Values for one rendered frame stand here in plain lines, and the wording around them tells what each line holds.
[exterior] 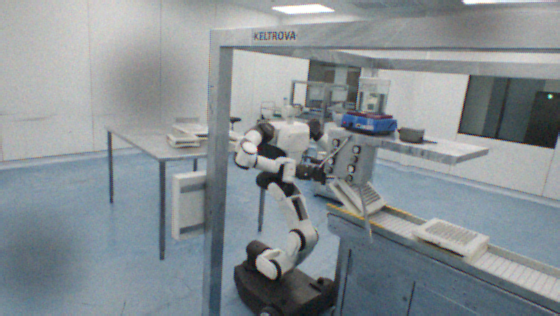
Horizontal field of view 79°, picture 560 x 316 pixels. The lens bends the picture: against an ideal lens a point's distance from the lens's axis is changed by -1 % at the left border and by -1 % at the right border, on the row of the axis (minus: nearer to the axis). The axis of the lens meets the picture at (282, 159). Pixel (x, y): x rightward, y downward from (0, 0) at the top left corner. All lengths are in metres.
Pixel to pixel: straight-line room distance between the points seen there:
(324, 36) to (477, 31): 0.35
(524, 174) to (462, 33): 5.94
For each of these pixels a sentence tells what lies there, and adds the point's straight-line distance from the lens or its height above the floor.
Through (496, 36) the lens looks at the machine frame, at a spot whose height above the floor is 1.66.
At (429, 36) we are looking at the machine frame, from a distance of 0.76.
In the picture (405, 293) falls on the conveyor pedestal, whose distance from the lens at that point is 1.78.
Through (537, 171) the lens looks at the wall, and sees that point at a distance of 6.60.
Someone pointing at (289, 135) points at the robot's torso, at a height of 1.22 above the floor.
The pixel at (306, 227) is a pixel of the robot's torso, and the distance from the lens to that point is 2.16.
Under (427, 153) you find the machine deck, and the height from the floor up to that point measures 1.31.
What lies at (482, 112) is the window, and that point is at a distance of 6.61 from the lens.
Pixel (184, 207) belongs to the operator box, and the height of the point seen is 1.04.
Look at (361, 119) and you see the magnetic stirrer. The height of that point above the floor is 1.39.
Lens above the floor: 1.56
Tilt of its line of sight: 14 degrees down
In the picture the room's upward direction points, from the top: 5 degrees clockwise
